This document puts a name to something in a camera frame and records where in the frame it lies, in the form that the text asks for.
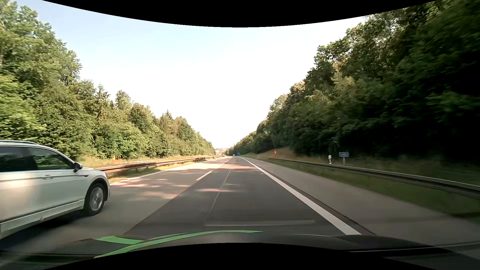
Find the road markings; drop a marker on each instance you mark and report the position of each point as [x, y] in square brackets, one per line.
[314, 206]

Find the blue road sign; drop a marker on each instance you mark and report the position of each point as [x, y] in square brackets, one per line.
[344, 154]

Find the grey metal guard rail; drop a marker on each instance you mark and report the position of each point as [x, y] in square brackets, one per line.
[150, 164]
[375, 173]

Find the grass verge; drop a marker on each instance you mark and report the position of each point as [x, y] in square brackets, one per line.
[412, 187]
[131, 169]

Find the wood of green trees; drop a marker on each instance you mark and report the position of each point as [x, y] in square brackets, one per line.
[375, 101]
[56, 108]

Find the white car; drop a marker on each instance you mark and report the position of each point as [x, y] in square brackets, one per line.
[41, 187]

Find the car's own bonnet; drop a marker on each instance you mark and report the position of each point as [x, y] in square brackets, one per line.
[240, 239]

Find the grey asphalt road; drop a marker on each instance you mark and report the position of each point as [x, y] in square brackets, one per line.
[247, 198]

